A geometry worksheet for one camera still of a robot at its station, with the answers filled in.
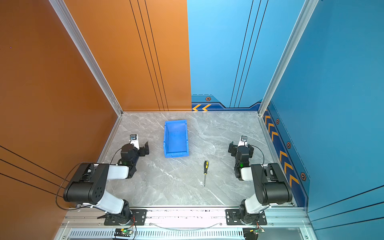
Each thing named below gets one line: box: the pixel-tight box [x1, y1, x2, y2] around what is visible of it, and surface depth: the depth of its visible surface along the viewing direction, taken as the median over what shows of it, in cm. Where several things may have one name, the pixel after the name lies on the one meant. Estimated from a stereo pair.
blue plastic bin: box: [163, 119, 189, 158], surface depth 107 cm
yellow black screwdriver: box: [203, 160, 209, 187], surface depth 91 cm
